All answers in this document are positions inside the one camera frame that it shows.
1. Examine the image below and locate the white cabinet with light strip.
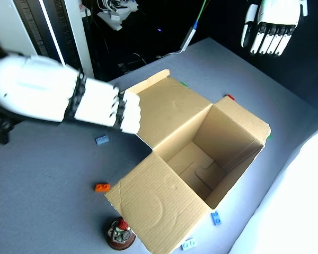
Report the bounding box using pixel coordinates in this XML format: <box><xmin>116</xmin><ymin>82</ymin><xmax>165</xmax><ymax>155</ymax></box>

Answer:
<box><xmin>0</xmin><ymin>0</ymin><xmax>95</xmax><ymax>80</ymax></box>

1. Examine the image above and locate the light blue toy brick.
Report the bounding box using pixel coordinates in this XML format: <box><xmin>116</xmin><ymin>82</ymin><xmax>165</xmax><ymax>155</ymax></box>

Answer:
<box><xmin>181</xmin><ymin>238</ymin><xmax>197</xmax><ymax>251</ymax></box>

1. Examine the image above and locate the blue-grey two-stud toy brick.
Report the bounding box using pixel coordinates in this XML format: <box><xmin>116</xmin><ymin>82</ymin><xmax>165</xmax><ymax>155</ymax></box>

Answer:
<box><xmin>95</xmin><ymin>134</ymin><xmax>110</xmax><ymax>146</ymax></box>

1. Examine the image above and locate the white backdrop sheet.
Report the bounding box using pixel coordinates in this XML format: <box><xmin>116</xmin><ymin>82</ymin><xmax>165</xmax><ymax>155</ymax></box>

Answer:
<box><xmin>227</xmin><ymin>124</ymin><xmax>318</xmax><ymax>254</ymax></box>

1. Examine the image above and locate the grey cable adapter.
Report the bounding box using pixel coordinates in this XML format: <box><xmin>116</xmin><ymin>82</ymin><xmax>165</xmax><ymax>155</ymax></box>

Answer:
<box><xmin>180</xmin><ymin>22</ymin><xmax>198</xmax><ymax>52</ymax></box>

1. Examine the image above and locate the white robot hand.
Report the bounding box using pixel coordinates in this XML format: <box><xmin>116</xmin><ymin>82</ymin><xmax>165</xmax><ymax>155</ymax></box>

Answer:
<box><xmin>0</xmin><ymin>51</ymin><xmax>143</xmax><ymax>135</ymax></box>
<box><xmin>240</xmin><ymin>0</ymin><xmax>310</xmax><ymax>58</ymax></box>

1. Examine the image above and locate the thin white cable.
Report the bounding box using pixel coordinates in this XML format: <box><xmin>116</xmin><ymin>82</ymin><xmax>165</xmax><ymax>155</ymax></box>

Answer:
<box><xmin>155</xmin><ymin>50</ymin><xmax>183</xmax><ymax>59</ymax></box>

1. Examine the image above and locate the green cable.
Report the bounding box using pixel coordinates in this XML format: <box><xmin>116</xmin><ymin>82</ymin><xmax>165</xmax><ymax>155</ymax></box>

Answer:
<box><xmin>195</xmin><ymin>0</ymin><xmax>209</xmax><ymax>27</ymax></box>

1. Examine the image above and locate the cardboard box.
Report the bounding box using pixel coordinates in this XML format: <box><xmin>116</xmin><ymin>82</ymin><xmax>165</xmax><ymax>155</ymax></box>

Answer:
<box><xmin>104</xmin><ymin>69</ymin><xmax>271</xmax><ymax>254</ymax></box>

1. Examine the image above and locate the white plastic device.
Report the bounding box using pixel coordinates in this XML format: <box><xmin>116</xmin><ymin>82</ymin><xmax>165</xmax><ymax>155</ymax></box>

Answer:
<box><xmin>96</xmin><ymin>0</ymin><xmax>140</xmax><ymax>31</ymax></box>

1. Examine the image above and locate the small figurine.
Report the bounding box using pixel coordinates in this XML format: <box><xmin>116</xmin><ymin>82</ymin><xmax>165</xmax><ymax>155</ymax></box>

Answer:
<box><xmin>105</xmin><ymin>216</ymin><xmax>137</xmax><ymax>250</ymax></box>

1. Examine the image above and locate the bright blue toy brick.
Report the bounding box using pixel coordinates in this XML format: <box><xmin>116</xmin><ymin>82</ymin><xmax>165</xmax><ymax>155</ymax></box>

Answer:
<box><xmin>210</xmin><ymin>211</ymin><xmax>223</xmax><ymax>226</ymax></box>

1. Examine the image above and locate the grey table cloth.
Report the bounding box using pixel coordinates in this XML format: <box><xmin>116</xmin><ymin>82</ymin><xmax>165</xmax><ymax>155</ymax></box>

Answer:
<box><xmin>0</xmin><ymin>37</ymin><xmax>318</xmax><ymax>254</ymax></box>

